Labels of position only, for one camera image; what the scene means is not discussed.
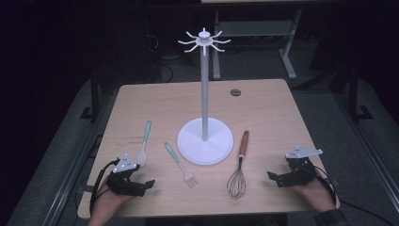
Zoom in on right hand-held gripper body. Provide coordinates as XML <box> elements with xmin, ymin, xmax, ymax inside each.
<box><xmin>279</xmin><ymin>145</ymin><xmax>324</xmax><ymax>188</ymax></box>

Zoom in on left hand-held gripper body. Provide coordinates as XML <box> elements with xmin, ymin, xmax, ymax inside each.
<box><xmin>105</xmin><ymin>153</ymin><xmax>141</xmax><ymax>197</ymax></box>

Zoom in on teal-handled clear basting brush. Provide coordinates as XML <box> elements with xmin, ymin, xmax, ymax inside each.
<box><xmin>163</xmin><ymin>141</ymin><xmax>200</xmax><ymax>189</ymax></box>

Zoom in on wooden-handled wire whisk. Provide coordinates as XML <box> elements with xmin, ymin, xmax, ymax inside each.
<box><xmin>226</xmin><ymin>130</ymin><xmax>250</xmax><ymax>201</ymax></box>

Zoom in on teal-handled clear spatula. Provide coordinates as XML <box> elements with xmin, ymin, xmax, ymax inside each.
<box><xmin>135</xmin><ymin>120</ymin><xmax>152</xmax><ymax>169</ymax></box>

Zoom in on white utensil rack stand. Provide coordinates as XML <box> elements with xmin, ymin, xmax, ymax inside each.
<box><xmin>176</xmin><ymin>27</ymin><xmax>234</xmax><ymax>167</ymax></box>

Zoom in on person's left hand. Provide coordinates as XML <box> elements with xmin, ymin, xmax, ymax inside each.
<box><xmin>92</xmin><ymin>181</ymin><xmax>134</xmax><ymax>215</ymax></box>

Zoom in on person's right hand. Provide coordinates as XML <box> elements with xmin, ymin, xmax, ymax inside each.
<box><xmin>290</xmin><ymin>176</ymin><xmax>337</xmax><ymax>213</ymax></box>

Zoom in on black metal stand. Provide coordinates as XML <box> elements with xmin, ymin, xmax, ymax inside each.
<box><xmin>347</xmin><ymin>64</ymin><xmax>375</xmax><ymax>122</ymax></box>
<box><xmin>79</xmin><ymin>71</ymin><xmax>102</xmax><ymax>123</ymax></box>

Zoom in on metal floor rail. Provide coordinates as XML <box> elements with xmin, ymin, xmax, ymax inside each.
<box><xmin>330</xmin><ymin>92</ymin><xmax>399</xmax><ymax>205</ymax></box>
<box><xmin>40</xmin><ymin>90</ymin><xmax>121</xmax><ymax>226</ymax></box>

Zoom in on black floor cable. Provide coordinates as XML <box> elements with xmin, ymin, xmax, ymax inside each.
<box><xmin>339</xmin><ymin>200</ymin><xmax>397</xmax><ymax>226</ymax></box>

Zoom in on dark background cables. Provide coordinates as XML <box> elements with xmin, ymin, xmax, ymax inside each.
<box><xmin>147</xmin><ymin>29</ymin><xmax>182</xmax><ymax>84</ymax></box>

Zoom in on white desk frame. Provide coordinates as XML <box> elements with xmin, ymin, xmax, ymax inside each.
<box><xmin>212</xmin><ymin>8</ymin><xmax>304</xmax><ymax>80</ymax></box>

